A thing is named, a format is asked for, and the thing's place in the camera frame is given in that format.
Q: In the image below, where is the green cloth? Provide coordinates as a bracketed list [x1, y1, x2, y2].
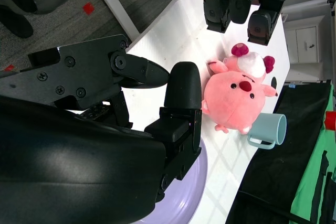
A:
[288, 84, 336, 224]

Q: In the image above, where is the lavender plastic plate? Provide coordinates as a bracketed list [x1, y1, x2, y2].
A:
[131, 137, 208, 224]

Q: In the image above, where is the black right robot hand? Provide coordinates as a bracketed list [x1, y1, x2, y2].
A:
[0, 34, 203, 224]

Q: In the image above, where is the red cylinder object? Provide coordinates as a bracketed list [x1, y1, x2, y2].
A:
[324, 111, 336, 131]

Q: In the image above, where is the white cabinet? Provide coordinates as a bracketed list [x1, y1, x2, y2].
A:
[285, 16, 326, 83]

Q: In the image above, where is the black backdrop cloth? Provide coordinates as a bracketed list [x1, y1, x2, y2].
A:
[225, 81, 334, 224]

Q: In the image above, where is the white table leg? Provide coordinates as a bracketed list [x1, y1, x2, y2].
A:
[99, 0, 141, 42]

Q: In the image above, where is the light blue plastic cup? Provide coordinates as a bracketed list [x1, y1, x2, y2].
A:
[246, 112, 288, 150]

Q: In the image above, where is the pink plush doll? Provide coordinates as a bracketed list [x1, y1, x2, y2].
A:
[201, 42, 279, 135]

